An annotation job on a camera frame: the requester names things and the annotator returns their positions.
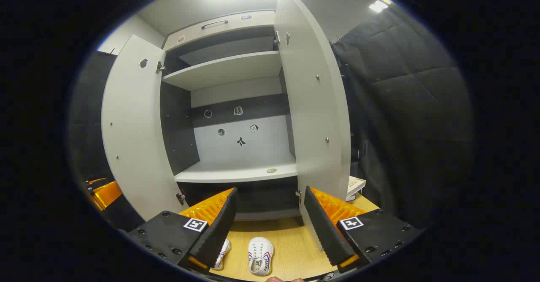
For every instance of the white book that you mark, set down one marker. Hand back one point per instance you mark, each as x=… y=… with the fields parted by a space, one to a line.
x=355 y=185

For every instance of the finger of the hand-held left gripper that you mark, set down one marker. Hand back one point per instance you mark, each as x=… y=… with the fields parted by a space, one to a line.
x=106 y=193

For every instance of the blue book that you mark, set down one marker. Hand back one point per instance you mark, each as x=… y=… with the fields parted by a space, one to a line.
x=350 y=198

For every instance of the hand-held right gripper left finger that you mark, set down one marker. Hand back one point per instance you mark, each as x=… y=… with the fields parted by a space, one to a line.
x=211 y=235

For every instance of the black backdrop cloth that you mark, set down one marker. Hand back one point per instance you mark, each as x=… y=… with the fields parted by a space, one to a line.
x=413 y=104

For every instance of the grey cabinet shelf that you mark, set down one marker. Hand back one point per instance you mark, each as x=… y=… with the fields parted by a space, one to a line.
x=236 y=173
x=223 y=69

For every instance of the grey shoe cabinet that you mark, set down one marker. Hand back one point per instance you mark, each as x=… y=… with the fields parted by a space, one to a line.
x=240 y=147

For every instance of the white canvas shoe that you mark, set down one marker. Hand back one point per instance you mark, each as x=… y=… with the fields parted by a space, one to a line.
x=222 y=254
x=260 y=256

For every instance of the grey cabinet drawer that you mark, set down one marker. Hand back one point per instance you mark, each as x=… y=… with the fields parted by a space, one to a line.
x=236 y=28

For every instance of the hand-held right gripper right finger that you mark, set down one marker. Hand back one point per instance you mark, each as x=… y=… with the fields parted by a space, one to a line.
x=327 y=231

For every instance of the small ceiling light panel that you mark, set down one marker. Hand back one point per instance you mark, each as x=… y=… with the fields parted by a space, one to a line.
x=378 y=6

